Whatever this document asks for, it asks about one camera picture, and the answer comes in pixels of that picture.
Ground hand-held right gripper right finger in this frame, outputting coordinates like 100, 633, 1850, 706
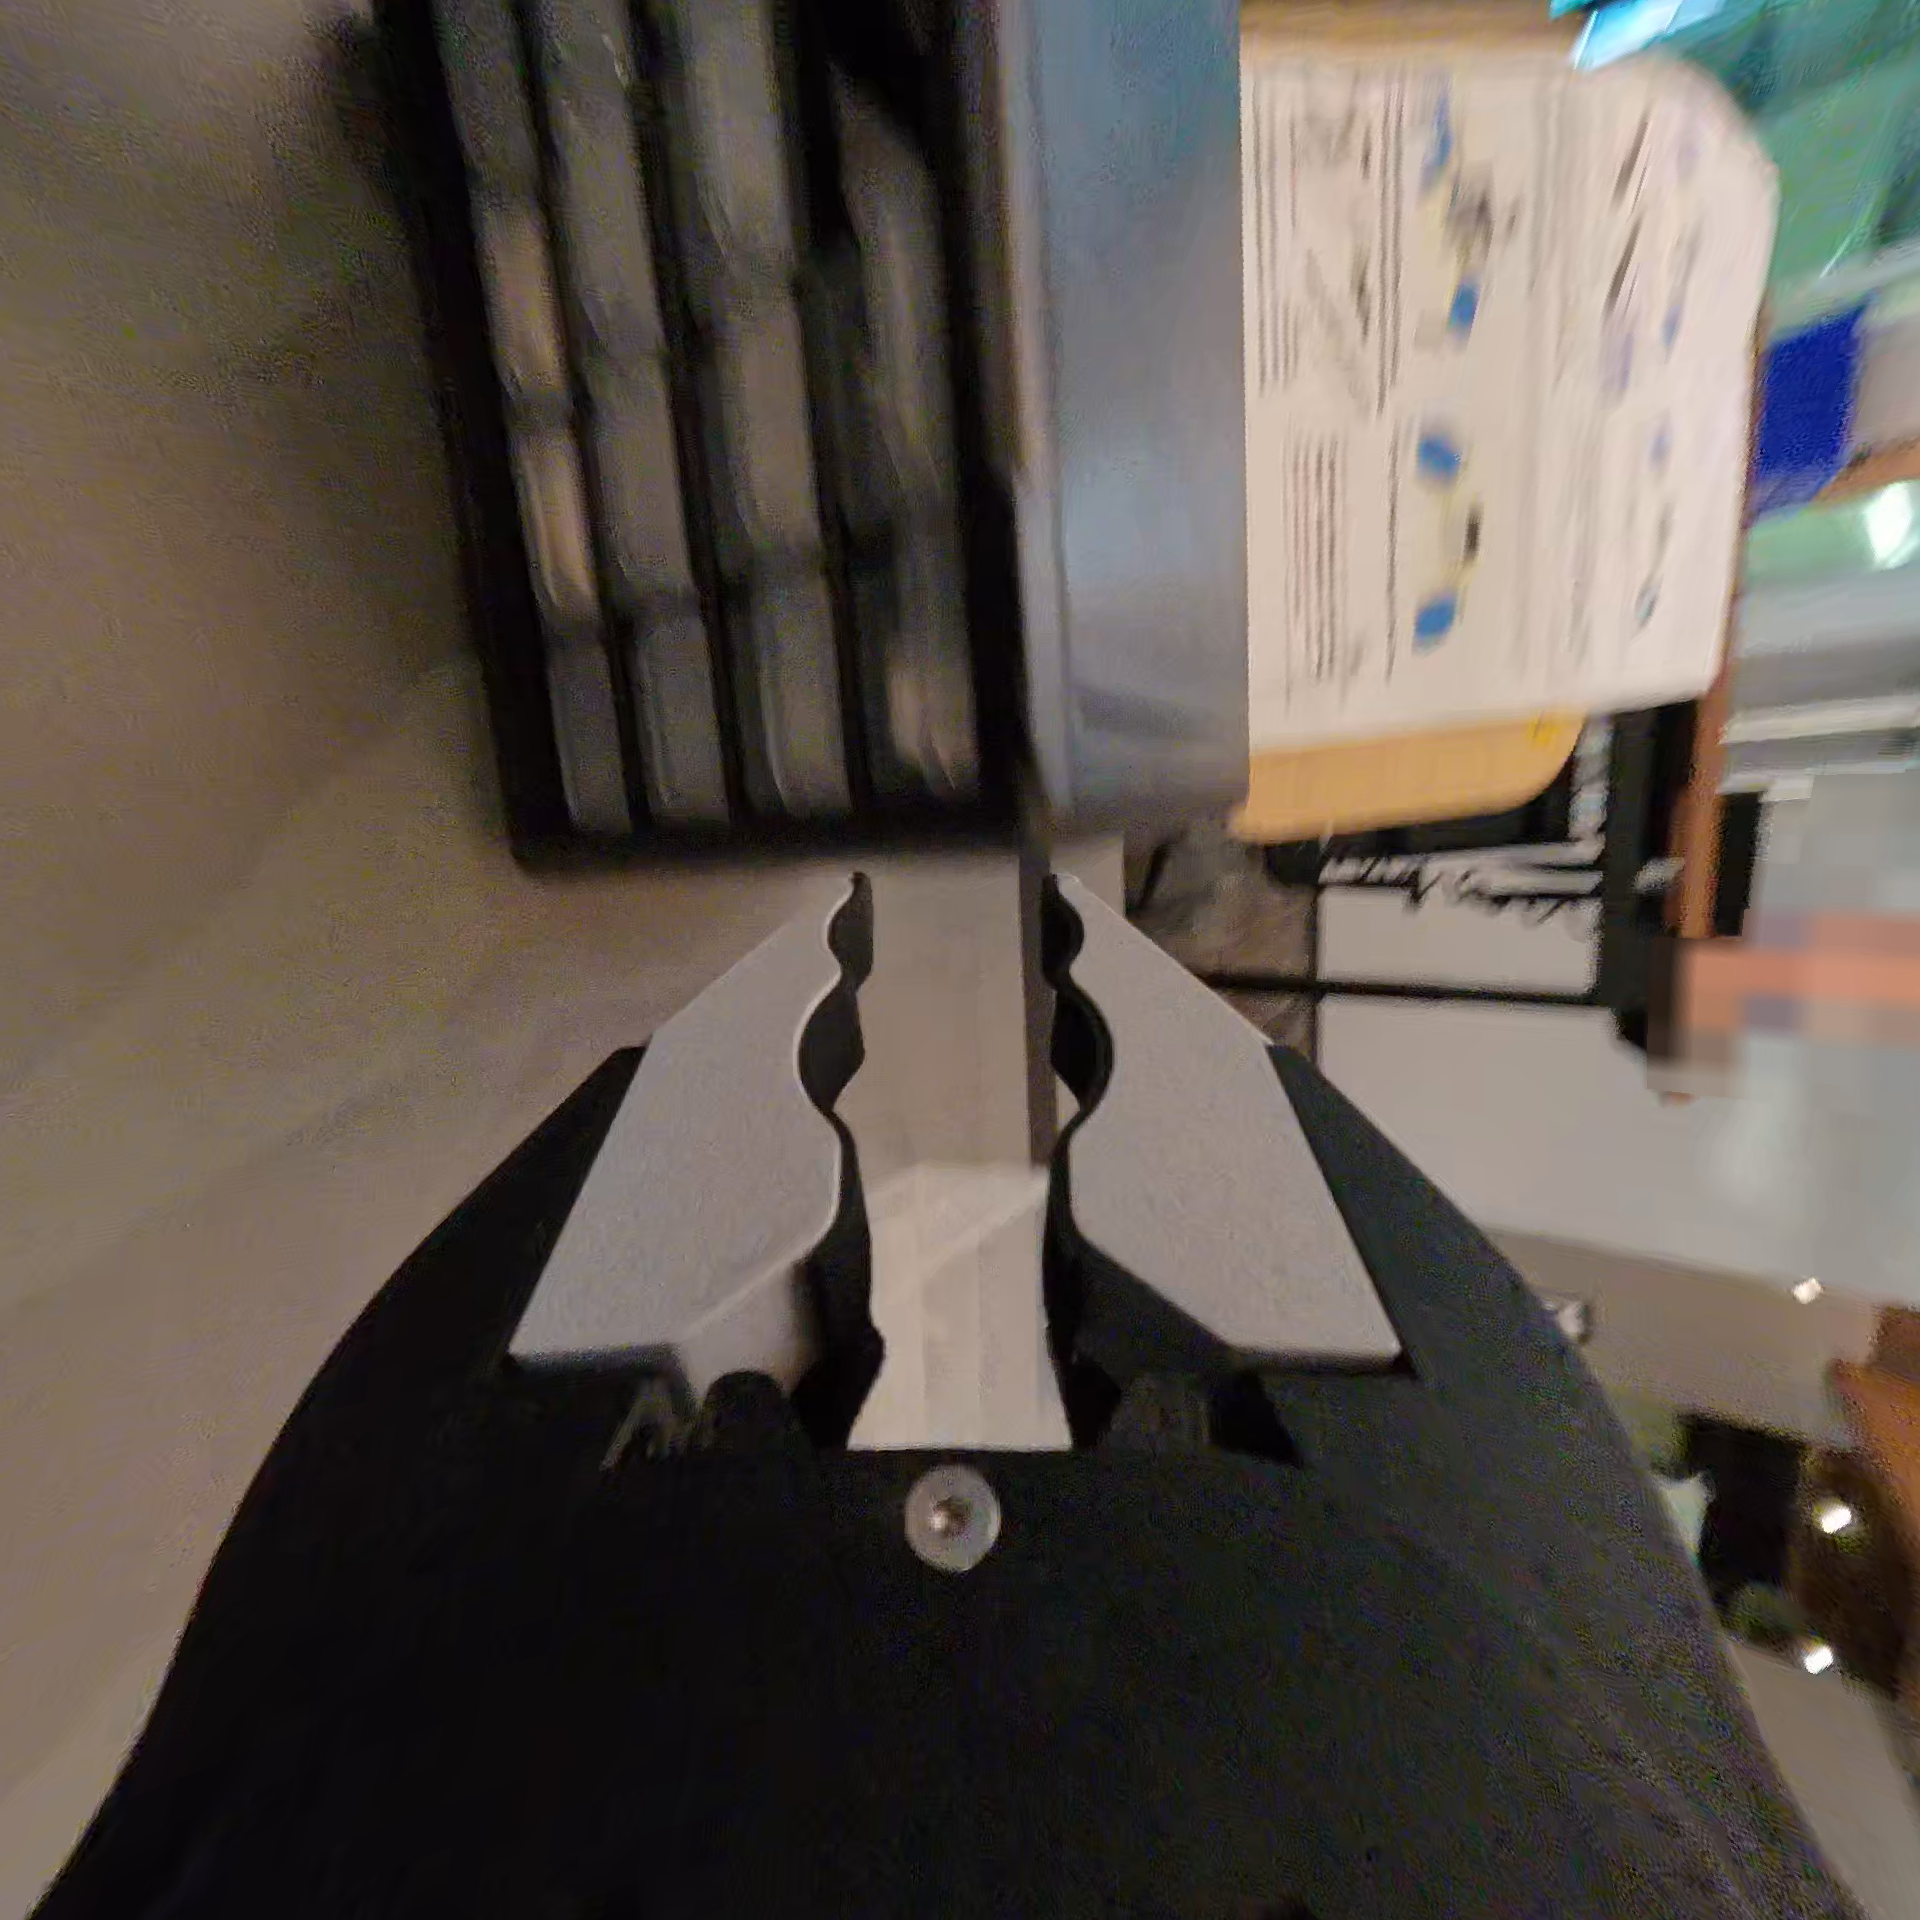
1040, 871, 1421, 1385

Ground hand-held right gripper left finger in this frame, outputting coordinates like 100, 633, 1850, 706
509, 871, 887, 1390

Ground black drawer cabinet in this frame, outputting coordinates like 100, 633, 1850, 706
375, 0, 1255, 874

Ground set of small clear drawers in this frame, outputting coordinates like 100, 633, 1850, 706
434, 0, 991, 834

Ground wooden display board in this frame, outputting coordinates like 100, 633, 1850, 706
1230, 0, 1594, 841

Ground printed instruction sheet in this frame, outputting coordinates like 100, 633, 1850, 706
1240, 36, 1778, 752

